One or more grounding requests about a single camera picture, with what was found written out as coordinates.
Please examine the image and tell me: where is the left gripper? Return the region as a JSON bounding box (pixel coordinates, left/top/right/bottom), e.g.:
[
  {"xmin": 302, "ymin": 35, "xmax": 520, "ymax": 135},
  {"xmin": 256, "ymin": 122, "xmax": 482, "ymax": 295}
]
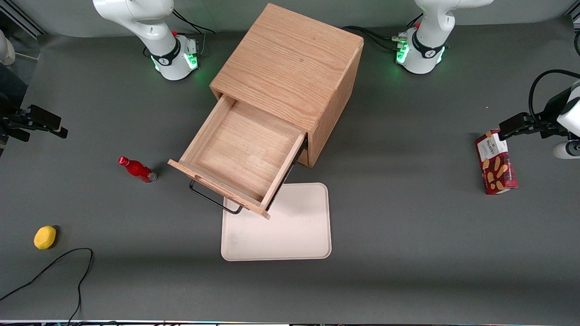
[{"xmin": 498, "ymin": 81, "xmax": 580, "ymax": 142}]

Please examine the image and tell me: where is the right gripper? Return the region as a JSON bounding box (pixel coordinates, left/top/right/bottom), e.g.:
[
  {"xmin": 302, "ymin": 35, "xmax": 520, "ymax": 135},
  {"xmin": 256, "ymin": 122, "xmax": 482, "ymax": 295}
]
[{"xmin": 0, "ymin": 105, "xmax": 69, "ymax": 139}]

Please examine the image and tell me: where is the wooden drawer cabinet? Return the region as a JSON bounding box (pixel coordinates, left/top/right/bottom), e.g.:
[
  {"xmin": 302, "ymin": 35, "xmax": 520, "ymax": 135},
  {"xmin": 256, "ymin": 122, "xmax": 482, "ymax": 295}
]
[{"xmin": 210, "ymin": 2, "xmax": 366, "ymax": 169}]

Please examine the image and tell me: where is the red shortbread cookie box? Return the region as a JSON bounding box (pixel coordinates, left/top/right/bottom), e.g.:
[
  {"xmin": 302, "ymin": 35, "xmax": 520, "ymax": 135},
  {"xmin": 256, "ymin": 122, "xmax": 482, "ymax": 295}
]
[{"xmin": 475, "ymin": 129, "xmax": 518, "ymax": 195}]

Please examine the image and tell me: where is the white rounded object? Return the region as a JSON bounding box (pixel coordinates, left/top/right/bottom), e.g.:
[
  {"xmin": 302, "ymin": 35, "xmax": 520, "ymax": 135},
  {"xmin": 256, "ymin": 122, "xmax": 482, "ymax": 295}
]
[{"xmin": 0, "ymin": 29, "xmax": 15, "ymax": 65}]

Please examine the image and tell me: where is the red bottle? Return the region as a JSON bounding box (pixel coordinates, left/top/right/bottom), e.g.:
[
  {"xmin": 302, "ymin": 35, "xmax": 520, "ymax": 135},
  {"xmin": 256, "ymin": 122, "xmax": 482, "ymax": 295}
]
[{"xmin": 117, "ymin": 156, "xmax": 158, "ymax": 183}]

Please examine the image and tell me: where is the yellow lemon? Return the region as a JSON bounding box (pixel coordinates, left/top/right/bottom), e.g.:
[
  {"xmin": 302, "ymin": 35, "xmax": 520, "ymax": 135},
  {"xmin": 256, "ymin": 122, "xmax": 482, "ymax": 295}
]
[{"xmin": 34, "ymin": 225, "xmax": 57, "ymax": 250}]

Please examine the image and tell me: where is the beige plastic tray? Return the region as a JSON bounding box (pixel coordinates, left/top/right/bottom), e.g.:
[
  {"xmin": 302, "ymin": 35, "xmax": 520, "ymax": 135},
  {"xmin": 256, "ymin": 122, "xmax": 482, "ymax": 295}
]
[{"xmin": 221, "ymin": 182, "xmax": 332, "ymax": 262}]

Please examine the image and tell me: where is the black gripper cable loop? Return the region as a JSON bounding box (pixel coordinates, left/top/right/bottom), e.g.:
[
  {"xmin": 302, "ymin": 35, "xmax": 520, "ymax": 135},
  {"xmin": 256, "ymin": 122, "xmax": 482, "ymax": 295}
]
[{"xmin": 528, "ymin": 69, "xmax": 580, "ymax": 125}]

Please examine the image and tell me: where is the aluminium frame rail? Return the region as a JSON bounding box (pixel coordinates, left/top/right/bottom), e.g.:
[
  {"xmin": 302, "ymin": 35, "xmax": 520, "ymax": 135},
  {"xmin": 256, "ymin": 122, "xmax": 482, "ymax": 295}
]
[{"xmin": 0, "ymin": 0, "xmax": 48, "ymax": 37}]

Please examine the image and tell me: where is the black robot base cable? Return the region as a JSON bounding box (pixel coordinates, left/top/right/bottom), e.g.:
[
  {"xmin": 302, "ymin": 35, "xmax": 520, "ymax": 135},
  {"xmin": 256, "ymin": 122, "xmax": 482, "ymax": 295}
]
[
  {"xmin": 172, "ymin": 5, "xmax": 217, "ymax": 57},
  {"xmin": 341, "ymin": 14, "xmax": 424, "ymax": 51}
]

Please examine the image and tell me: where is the thin black cable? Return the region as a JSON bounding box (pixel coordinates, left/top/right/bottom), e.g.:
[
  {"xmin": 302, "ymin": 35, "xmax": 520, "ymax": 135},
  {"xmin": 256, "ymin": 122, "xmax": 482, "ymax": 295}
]
[{"xmin": 0, "ymin": 248, "xmax": 94, "ymax": 324}]

